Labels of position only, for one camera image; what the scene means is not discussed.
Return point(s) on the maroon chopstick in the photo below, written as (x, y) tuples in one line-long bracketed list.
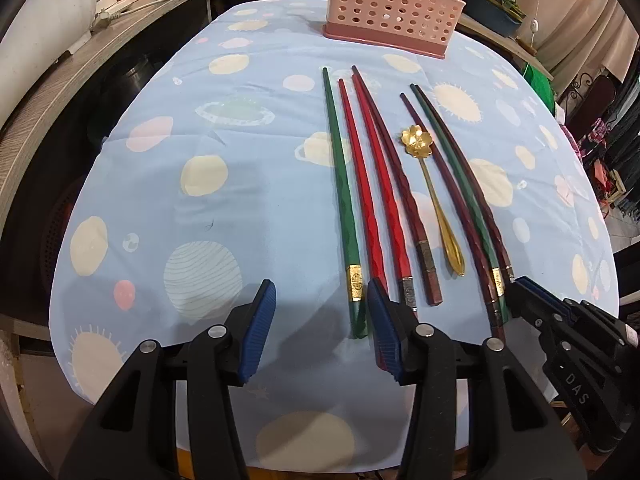
[(436, 165)]

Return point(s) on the beige curtain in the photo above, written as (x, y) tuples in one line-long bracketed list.
[(600, 25)]

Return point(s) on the dark red chopstick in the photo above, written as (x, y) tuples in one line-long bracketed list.
[(400, 185)]

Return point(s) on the green plastic bag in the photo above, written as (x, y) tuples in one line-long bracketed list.
[(537, 82)]

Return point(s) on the blue planet print tablecloth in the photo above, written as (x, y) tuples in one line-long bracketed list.
[(200, 235)]

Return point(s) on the dark cooking pot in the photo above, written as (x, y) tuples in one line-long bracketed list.
[(127, 75)]

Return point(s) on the green chopstick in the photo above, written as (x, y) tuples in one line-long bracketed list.
[(452, 170), (340, 170)]

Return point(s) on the gold flower spoon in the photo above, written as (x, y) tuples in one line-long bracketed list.
[(415, 140)]

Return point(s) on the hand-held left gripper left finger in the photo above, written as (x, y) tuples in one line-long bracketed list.
[(257, 330)]

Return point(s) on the pink floral cloth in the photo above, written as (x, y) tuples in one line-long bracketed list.
[(595, 135)]

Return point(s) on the dark metal chair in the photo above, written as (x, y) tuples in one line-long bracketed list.
[(597, 97)]

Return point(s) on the pink perforated utensil basket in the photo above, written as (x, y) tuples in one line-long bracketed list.
[(390, 5)]

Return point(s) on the dark brown chopstick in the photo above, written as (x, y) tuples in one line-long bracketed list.
[(500, 240)]

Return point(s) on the white kitchen appliance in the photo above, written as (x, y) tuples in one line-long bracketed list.
[(40, 25)]

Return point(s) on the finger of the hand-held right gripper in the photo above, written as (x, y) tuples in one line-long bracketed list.
[(540, 296), (527, 310)]

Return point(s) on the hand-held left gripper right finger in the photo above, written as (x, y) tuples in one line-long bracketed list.
[(387, 335)]

